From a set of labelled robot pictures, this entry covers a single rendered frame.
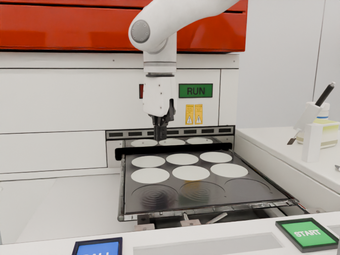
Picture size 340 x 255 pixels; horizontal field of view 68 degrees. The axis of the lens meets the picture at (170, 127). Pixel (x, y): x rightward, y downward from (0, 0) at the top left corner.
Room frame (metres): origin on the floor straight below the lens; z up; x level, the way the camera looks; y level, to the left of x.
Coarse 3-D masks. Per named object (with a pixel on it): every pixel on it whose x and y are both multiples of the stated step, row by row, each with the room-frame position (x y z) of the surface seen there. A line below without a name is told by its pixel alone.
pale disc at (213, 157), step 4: (208, 152) 0.80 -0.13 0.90; (212, 152) 0.80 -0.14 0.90; (216, 152) 0.80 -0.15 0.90; (200, 156) 0.76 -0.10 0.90; (204, 156) 0.76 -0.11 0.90; (208, 156) 0.76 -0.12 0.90; (212, 156) 0.76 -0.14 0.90; (216, 156) 0.76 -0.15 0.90; (220, 156) 0.76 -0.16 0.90; (224, 156) 0.76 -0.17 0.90; (228, 156) 0.76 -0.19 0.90; (208, 160) 0.73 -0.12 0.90; (212, 160) 0.73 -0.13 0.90; (216, 160) 0.73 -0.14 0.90; (220, 160) 0.73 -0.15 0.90; (224, 160) 0.73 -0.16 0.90; (228, 160) 0.73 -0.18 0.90
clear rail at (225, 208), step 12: (240, 204) 0.46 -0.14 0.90; (252, 204) 0.46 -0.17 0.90; (264, 204) 0.47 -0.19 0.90; (276, 204) 0.47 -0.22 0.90; (288, 204) 0.47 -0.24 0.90; (120, 216) 0.42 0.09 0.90; (132, 216) 0.42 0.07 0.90; (156, 216) 0.43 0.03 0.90; (168, 216) 0.43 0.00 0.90; (180, 216) 0.44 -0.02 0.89
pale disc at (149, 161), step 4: (144, 156) 0.76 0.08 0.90; (148, 156) 0.76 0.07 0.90; (152, 156) 0.76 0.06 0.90; (156, 156) 0.76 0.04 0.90; (136, 160) 0.73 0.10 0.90; (140, 160) 0.73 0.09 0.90; (144, 160) 0.73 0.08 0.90; (148, 160) 0.72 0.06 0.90; (152, 160) 0.72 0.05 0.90; (156, 160) 0.72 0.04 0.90; (160, 160) 0.72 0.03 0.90; (164, 160) 0.72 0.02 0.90; (136, 164) 0.69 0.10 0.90; (140, 164) 0.69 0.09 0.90; (144, 164) 0.69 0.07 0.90; (148, 164) 0.69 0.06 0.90; (152, 164) 0.69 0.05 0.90; (156, 164) 0.69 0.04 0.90; (160, 164) 0.69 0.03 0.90
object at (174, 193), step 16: (128, 160) 0.73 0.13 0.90; (240, 160) 0.73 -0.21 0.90; (128, 176) 0.61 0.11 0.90; (208, 176) 0.61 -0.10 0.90; (256, 176) 0.61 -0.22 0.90; (128, 192) 0.52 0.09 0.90; (144, 192) 0.52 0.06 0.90; (160, 192) 0.52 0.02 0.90; (176, 192) 0.52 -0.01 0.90; (192, 192) 0.52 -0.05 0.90; (208, 192) 0.52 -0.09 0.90; (224, 192) 0.52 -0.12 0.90; (240, 192) 0.52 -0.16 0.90; (256, 192) 0.52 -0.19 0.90; (272, 192) 0.52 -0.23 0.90; (128, 208) 0.45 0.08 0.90; (144, 208) 0.45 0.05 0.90; (160, 208) 0.45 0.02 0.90; (176, 208) 0.45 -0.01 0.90
